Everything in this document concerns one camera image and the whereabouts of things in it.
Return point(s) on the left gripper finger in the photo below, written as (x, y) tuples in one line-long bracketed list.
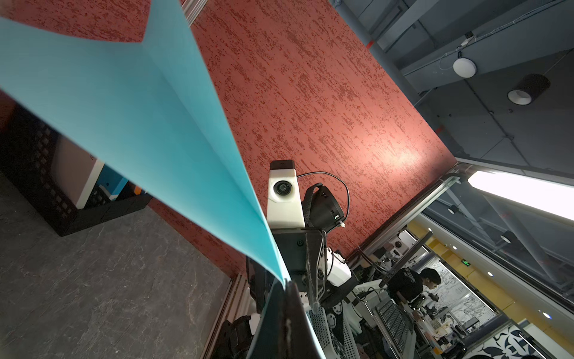
[(284, 330)]

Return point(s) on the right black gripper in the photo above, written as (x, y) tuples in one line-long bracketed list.
[(304, 254)]

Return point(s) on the light blue rectangular paper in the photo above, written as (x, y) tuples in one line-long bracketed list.
[(150, 111)]

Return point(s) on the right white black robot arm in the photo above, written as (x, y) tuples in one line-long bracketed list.
[(321, 210)]

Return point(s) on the long ceiling strip light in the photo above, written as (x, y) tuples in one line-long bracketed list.
[(547, 196)]

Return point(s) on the person in black shirt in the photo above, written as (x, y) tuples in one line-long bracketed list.
[(407, 284)]

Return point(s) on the teal book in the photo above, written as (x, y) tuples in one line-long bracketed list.
[(111, 182)]

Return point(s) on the white spine book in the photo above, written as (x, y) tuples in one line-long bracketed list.
[(75, 171)]

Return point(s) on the white round ceiling sensor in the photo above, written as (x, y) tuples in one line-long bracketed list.
[(465, 68)]

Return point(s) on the black cylinder ceiling lamp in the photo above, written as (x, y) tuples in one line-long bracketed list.
[(528, 89)]

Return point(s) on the black mesh file organizer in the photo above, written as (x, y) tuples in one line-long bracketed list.
[(27, 149)]

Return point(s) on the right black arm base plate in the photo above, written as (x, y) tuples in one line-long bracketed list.
[(234, 340)]

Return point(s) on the aluminium front rail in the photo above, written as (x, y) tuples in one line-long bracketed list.
[(237, 303)]

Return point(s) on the right aluminium corner post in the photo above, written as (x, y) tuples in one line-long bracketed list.
[(192, 9)]

